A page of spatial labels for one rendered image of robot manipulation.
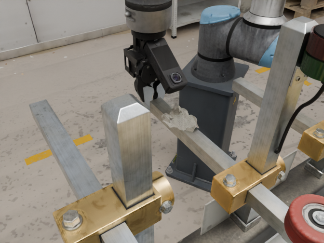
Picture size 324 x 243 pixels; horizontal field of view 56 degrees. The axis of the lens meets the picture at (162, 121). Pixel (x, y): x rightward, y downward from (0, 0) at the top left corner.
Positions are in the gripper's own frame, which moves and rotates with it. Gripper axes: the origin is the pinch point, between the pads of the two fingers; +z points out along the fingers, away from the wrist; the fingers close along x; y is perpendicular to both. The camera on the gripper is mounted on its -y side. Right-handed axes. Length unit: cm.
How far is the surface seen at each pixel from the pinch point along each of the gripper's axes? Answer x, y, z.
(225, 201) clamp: 4.8, -30.0, -2.7
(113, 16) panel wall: -95, 228, 74
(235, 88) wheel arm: -23.6, -3.4, 0.3
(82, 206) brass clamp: 26.5, -27.1, -15.4
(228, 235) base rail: 1.1, -30.0, 11.6
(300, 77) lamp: -4.1, -30.0, -23.9
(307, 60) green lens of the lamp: -1.5, -31.5, -27.9
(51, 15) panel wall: -35, 229, 60
